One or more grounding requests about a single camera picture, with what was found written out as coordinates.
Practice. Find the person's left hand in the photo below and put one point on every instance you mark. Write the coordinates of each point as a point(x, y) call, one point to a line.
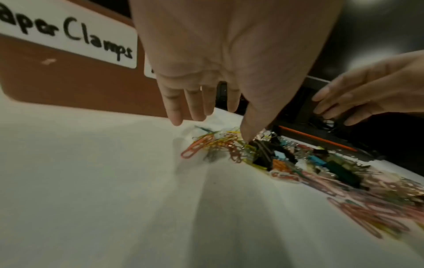
point(232, 52)

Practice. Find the person's right hand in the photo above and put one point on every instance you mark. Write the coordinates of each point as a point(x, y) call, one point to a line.
point(374, 89)

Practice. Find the pile of colorful paper clips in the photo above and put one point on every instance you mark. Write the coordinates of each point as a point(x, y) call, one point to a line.
point(198, 147)

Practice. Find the pile of mixed coloured clips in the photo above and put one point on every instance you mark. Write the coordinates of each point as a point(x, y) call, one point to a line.
point(265, 154)

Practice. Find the orange divided sorting box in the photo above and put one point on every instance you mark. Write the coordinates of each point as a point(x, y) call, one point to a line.
point(73, 83)

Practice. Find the black laptop with orange stripe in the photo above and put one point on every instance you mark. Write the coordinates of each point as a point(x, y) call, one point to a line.
point(391, 141)

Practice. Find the wide black computer monitor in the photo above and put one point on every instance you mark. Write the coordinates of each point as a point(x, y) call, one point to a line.
point(381, 26)

